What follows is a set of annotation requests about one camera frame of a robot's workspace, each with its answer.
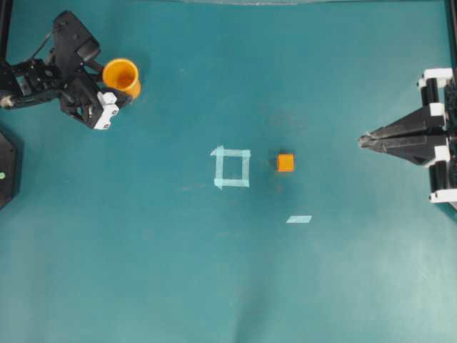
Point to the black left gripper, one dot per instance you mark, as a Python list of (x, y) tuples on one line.
[(83, 97)]

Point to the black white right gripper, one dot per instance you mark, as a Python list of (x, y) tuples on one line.
[(435, 148)]

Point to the orange plastic cup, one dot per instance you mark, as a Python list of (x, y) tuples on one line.
[(123, 75)]

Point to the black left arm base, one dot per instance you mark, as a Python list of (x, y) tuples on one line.
[(12, 153)]

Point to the light tape square outline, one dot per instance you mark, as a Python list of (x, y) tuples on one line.
[(232, 167)]

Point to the orange cube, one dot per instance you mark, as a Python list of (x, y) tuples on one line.
[(285, 163)]

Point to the light tape strip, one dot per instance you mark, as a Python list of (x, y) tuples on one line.
[(299, 219)]

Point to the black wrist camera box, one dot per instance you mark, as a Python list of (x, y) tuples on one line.
[(73, 39)]

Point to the black vertical frame post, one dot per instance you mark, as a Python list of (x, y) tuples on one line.
[(6, 7)]

